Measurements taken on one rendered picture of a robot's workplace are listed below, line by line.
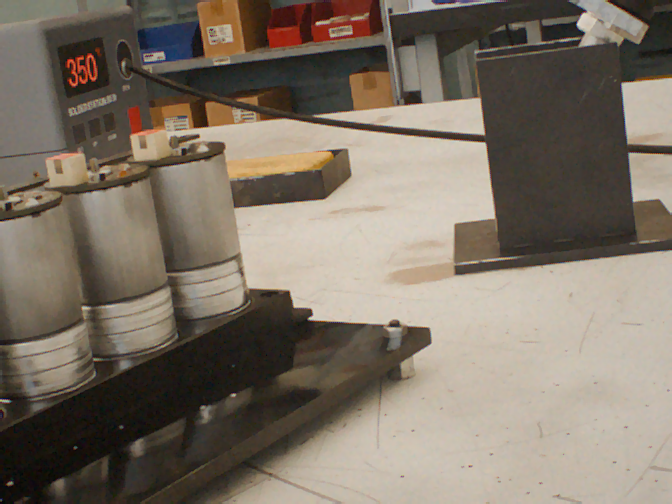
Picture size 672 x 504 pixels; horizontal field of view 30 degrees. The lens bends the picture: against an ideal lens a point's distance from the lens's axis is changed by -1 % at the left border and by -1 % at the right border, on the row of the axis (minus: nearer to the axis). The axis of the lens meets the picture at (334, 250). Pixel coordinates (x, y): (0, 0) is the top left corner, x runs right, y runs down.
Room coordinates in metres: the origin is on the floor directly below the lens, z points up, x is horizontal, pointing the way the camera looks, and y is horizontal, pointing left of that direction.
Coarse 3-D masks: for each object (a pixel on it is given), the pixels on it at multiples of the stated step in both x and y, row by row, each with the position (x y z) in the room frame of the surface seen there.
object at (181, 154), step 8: (184, 144) 0.32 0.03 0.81; (192, 144) 0.32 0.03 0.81; (200, 144) 0.32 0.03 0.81; (208, 144) 0.32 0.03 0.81; (216, 144) 0.32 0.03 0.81; (224, 144) 0.32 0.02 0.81; (176, 152) 0.31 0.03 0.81; (184, 152) 0.31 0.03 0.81; (192, 152) 0.31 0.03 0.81; (200, 152) 0.31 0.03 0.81; (208, 152) 0.31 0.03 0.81; (216, 152) 0.31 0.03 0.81; (128, 160) 0.31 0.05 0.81; (152, 160) 0.31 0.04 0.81; (160, 160) 0.30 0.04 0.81; (168, 160) 0.30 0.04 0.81; (176, 160) 0.30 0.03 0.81; (184, 160) 0.30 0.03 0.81
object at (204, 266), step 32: (192, 160) 0.31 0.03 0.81; (224, 160) 0.31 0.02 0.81; (160, 192) 0.30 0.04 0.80; (192, 192) 0.30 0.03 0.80; (224, 192) 0.31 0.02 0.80; (160, 224) 0.31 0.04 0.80; (192, 224) 0.30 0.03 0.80; (224, 224) 0.31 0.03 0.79; (192, 256) 0.30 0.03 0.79; (224, 256) 0.31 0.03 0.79; (192, 288) 0.30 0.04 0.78; (224, 288) 0.31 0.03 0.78; (192, 320) 0.30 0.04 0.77
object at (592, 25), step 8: (584, 16) 0.41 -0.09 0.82; (592, 16) 0.41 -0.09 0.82; (584, 24) 0.41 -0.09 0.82; (592, 24) 0.41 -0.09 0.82; (600, 24) 0.41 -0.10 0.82; (592, 32) 0.41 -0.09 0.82; (600, 32) 0.41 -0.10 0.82; (608, 32) 0.41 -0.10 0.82; (584, 40) 0.41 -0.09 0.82; (592, 40) 0.41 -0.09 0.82; (600, 40) 0.41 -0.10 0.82; (608, 40) 0.41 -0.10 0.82; (616, 40) 0.41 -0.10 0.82
